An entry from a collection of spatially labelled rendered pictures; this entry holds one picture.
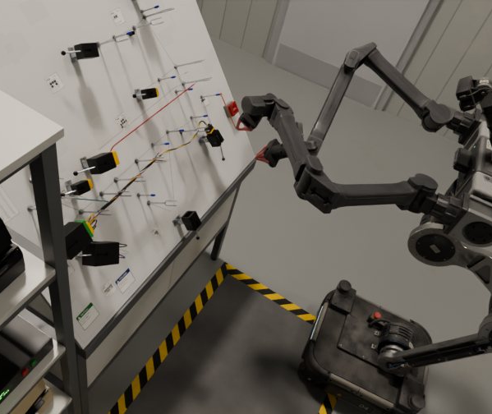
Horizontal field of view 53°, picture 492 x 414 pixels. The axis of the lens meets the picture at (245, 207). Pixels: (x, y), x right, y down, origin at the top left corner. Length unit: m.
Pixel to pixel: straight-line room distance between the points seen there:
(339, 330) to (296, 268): 0.59
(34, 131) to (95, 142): 0.82
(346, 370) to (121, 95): 1.67
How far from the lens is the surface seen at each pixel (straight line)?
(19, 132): 0.90
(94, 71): 1.74
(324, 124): 1.90
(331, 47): 4.43
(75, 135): 1.66
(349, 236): 3.42
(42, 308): 1.90
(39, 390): 1.80
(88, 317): 1.72
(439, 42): 4.33
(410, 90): 2.01
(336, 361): 2.61
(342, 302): 2.74
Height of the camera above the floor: 2.45
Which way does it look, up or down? 48 degrees down
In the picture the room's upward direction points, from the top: 18 degrees clockwise
